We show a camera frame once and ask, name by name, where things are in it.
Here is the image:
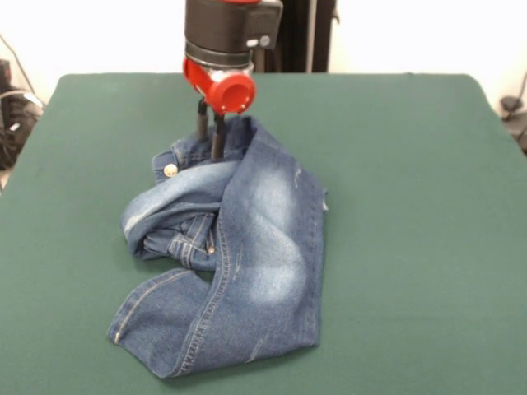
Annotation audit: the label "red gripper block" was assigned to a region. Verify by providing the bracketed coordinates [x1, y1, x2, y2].
[182, 57, 257, 160]

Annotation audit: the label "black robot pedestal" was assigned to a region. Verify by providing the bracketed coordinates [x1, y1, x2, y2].
[251, 0, 341, 74]

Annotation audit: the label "dark green table cloth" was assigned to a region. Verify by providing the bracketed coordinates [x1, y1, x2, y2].
[0, 72, 527, 395]

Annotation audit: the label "grey wheeled stand base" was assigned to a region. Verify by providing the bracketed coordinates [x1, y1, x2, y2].
[499, 69, 527, 156]
[0, 59, 44, 170]

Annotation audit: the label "blue denim jeans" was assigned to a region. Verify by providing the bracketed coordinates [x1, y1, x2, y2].
[107, 114, 330, 379]

